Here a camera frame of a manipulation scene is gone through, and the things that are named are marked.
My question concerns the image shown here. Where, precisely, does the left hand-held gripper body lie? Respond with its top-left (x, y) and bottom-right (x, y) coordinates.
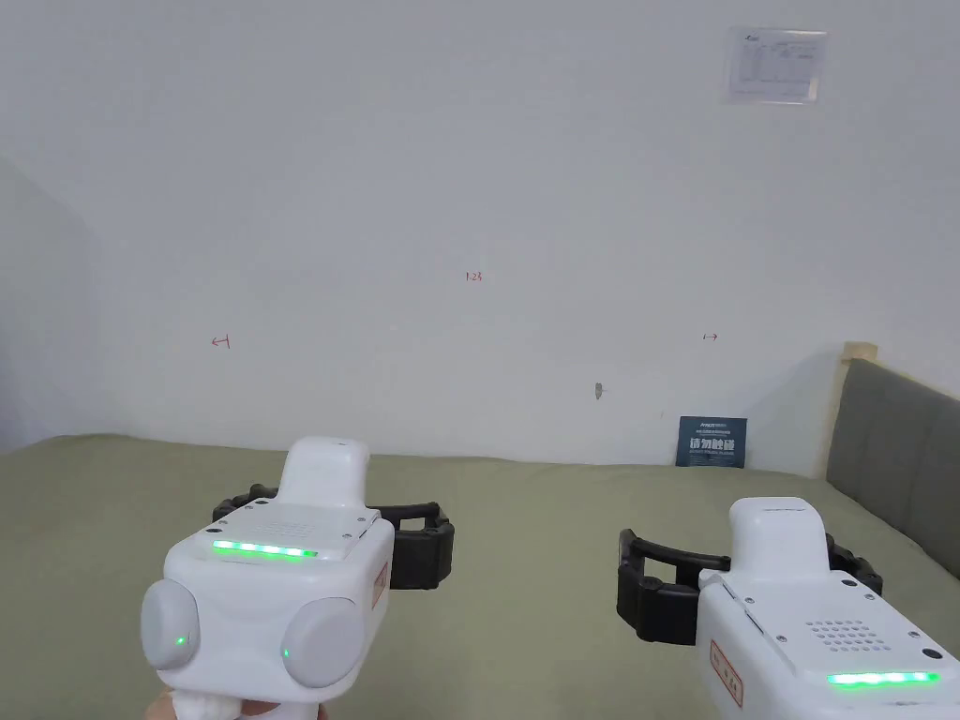
top-left (140, 437), bottom-right (396, 720)

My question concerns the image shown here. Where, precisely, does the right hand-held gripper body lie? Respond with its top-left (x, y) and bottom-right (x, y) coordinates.
top-left (698, 496), bottom-right (960, 720)

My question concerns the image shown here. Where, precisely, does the person's left hand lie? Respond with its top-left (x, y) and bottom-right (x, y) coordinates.
top-left (142, 691), bottom-right (331, 720)

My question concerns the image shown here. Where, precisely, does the bed with pale green sheet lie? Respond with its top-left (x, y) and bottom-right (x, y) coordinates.
top-left (0, 433), bottom-right (960, 720)

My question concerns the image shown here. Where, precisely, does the grey padded headboard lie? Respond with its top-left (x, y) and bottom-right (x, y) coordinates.
top-left (816, 341), bottom-right (960, 582)

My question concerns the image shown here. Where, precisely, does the dark blue sign card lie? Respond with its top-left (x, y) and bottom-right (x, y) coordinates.
top-left (678, 415), bottom-right (748, 470)

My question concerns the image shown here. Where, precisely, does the white paper notice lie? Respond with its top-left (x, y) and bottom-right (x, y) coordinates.
top-left (726, 26), bottom-right (828, 105)

